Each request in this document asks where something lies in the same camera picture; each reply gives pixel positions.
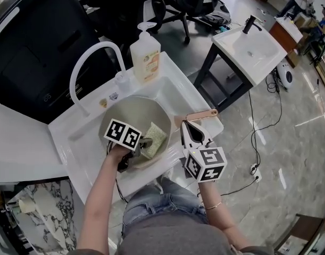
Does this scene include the person's blue jeans legs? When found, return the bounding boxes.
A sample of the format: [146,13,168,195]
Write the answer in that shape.
[121,176,209,235]

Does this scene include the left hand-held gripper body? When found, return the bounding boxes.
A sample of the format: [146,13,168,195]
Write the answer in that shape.
[103,118,143,173]

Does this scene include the white gooseneck faucet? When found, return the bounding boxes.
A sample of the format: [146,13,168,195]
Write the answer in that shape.
[69,41,131,117]

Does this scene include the person's right forearm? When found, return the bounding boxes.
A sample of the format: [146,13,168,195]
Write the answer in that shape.
[198,181,252,249]

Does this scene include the person's grey shirt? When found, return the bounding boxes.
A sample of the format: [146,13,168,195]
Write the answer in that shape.
[76,216,276,255]

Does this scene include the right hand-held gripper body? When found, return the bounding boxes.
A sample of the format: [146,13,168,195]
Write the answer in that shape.
[182,139,228,183]

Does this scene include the black floor cable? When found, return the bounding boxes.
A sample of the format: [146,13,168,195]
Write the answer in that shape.
[247,89,262,169]
[254,67,284,132]

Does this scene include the person's left forearm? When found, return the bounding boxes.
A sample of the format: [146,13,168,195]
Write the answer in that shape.
[76,146,128,252]

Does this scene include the black basin faucet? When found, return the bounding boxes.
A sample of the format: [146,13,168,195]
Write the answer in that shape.
[241,14,263,34]

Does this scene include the yellow-green sponge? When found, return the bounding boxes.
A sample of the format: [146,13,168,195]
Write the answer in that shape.
[142,121,168,159]

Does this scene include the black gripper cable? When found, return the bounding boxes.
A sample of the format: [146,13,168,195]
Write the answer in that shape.
[114,178,130,204]

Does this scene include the wooden cabinet white top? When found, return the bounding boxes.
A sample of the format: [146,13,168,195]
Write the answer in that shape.
[268,16,304,53]

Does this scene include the dark wooden stand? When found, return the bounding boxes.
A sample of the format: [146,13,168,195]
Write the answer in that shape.
[273,213,325,255]

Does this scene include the orange label soap pump bottle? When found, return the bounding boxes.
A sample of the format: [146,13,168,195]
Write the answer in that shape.
[129,21,162,83]

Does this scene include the white round floor heater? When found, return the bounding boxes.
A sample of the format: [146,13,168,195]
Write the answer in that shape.
[275,61,295,87]

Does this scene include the white marble pattern slab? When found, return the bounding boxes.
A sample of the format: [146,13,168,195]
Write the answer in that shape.
[6,179,79,253]

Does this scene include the white power strip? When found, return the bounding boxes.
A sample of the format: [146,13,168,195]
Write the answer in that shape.
[249,163,263,183]

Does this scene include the white desk black legs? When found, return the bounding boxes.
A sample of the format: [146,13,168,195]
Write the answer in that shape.
[194,25,288,114]

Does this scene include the large black plastic cabinet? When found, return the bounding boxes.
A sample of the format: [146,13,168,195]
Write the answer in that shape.
[0,0,120,124]

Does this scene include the white ceramic sink basin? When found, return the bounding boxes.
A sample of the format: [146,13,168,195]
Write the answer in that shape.
[47,50,224,205]

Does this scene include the stack of beige boxes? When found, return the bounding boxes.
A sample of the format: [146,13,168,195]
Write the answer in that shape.
[312,50,325,92]

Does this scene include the thin gold bracelet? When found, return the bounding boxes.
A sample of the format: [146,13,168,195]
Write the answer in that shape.
[204,201,223,210]

